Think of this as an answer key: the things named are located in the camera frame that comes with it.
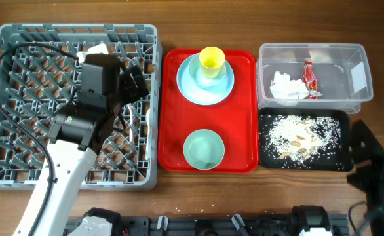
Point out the red plastic tray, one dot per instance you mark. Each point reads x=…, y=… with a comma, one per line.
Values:
x=235, y=118

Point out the light blue small bowl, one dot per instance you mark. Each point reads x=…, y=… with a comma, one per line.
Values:
x=198, y=77

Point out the grey dishwasher rack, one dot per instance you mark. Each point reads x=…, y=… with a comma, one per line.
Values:
x=38, y=75

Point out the green bowl with food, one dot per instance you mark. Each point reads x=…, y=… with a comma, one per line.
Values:
x=204, y=149

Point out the light blue plate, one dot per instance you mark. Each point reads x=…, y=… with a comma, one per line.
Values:
x=186, y=79

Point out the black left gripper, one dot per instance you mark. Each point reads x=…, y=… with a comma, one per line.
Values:
x=131, y=92

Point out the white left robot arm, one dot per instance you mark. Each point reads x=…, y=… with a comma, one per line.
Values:
x=77, y=134

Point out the yellow plastic cup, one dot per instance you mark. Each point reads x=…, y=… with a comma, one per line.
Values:
x=211, y=60

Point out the clear plastic bin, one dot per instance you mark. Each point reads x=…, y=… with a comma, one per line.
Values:
x=342, y=71

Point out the red snack wrapper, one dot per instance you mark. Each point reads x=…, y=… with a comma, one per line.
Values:
x=310, y=81

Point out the white plastic spoon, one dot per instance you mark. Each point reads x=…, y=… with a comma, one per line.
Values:
x=147, y=119

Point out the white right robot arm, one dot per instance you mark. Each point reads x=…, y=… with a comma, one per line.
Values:
x=368, y=156

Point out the spilled rice and food scraps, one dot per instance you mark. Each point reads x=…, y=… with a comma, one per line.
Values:
x=300, y=142

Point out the black plastic tray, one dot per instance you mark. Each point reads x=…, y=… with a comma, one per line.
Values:
x=338, y=114

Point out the white napkin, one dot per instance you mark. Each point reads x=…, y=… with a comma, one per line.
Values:
x=283, y=87

